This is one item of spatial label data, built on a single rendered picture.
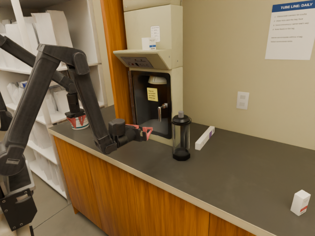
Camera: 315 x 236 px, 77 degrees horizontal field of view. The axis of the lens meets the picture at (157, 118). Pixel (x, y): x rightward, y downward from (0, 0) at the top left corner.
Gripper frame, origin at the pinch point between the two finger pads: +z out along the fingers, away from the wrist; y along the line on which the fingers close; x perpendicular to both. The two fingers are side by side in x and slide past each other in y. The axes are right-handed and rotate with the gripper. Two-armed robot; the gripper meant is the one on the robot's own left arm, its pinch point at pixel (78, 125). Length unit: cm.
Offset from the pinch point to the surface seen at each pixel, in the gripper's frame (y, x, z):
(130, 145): 19.8, -22.0, 16.1
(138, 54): 22, -33, -39
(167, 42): 33, -44, -44
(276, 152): 59, -98, 16
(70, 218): 1, 52, 110
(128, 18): 33, -17, -58
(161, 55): 23, -46, -39
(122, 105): 28.0, -9.1, -6.4
